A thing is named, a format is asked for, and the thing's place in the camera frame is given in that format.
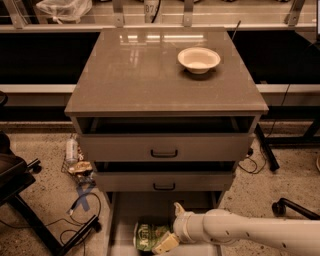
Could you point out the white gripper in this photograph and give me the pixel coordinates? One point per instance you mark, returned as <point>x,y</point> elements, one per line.
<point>181,224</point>

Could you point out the middle drawer with black handle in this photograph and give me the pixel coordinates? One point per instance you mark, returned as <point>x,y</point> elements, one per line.
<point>163,181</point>

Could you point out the black chair leg with caster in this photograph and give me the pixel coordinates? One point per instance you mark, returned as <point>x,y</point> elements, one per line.
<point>279,209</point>

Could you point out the crumpled snack packet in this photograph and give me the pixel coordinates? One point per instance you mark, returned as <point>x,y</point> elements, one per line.
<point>80,168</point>

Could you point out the grey drawer cabinet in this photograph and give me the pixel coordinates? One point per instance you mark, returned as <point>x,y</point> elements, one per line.
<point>133,84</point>

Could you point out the white paper bowl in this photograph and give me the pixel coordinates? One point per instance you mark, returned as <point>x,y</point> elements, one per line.
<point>198,60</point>

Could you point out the open bottom drawer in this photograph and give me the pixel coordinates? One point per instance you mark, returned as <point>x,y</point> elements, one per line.
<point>156,208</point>

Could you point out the green jalapeno chip bag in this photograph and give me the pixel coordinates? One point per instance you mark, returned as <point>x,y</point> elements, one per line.
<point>147,235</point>

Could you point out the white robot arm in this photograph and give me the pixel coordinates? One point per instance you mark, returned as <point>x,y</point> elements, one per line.
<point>221,227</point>

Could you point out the white plastic bottle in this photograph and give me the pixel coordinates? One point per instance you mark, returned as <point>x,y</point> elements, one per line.
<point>71,151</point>

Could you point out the black office chair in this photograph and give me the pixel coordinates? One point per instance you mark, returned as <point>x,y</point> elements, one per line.
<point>36,195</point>

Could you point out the top drawer with black handle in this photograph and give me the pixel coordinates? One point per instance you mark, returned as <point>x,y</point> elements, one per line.
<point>140,148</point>

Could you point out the clear plastic bag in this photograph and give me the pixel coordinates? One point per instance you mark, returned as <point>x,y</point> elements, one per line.
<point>65,10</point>

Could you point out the drawer with black handle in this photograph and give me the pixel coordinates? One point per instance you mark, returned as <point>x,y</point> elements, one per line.
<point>140,148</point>
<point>163,181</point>

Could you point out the wire basket on floor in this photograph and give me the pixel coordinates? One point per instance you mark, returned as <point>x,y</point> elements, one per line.
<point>79,179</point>

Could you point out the black table leg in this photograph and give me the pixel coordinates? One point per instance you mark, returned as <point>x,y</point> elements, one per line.
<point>274,166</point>

